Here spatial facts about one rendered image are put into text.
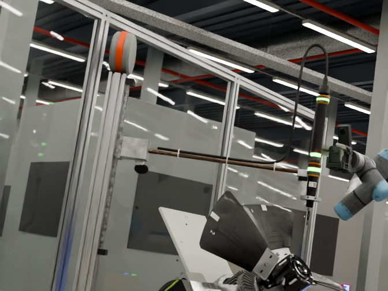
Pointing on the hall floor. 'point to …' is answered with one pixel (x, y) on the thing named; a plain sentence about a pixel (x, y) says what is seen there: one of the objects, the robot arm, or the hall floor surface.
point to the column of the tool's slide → (100, 184)
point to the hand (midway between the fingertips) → (325, 143)
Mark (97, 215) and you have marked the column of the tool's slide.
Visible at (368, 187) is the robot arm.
